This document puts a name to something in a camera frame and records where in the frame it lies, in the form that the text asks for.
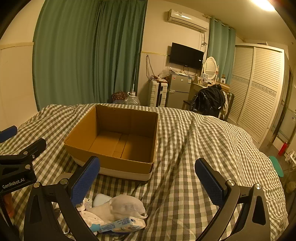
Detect wide green curtain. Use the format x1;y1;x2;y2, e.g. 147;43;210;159
33;0;148;111

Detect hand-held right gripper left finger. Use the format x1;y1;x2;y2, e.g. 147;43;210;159
23;156;101;241

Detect white louvred wardrobe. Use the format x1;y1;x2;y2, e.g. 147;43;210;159
228;44;290;145

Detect clear water jug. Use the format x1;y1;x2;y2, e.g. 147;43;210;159
125;91;141;106

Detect wall cables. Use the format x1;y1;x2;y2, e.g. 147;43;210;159
145;55;156;80

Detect white sock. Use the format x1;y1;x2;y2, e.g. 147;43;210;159
89;195;148;223

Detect tape roll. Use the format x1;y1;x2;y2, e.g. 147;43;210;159
55;173;73;186

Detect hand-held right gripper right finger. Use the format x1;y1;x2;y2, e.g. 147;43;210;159
195;158;271;241

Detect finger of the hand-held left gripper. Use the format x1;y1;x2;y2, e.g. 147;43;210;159
0;138;47;171
0;126;18;143

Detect ceiling lamp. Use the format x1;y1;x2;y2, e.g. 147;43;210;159
251;0;277;11

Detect dark chair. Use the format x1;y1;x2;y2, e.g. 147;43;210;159
183;91;234;120

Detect red fire extinguisher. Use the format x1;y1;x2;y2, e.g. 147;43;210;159
278;142;289;156

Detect white oval vanity mirror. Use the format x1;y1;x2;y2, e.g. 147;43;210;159
202;56;219;82

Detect clear plastic bag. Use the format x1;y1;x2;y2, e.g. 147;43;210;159
158;68;172;79

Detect teal plastic stool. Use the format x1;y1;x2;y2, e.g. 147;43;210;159
269;156;284;178

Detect narrow green curtain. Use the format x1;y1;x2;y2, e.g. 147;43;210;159
207;17;236;85

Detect brown cardboard box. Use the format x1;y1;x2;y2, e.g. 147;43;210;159
63;104;159;181

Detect wooden dressing table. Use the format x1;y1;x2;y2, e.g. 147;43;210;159
190;80;230;109

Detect air conditioner cable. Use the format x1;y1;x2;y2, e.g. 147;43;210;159
201;32;208;55

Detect black wall television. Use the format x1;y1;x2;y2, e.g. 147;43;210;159
169;42;204;70

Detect white air conditioner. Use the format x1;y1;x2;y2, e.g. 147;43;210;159
167;9;210;32

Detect black jacket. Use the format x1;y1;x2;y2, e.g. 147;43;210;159
189;85;228;118

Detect white ribbed suitcase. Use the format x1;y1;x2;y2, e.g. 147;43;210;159
148;81;169;107

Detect checked bed blanket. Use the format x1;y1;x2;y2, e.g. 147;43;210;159
0;103;289;241

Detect brown patterned bag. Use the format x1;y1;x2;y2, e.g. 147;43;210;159
112;91;130;104

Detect small silver fridge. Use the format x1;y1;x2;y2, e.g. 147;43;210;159
167;74;192;108

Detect pack of wet wipes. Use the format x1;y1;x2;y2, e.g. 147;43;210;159
98;217;147;234

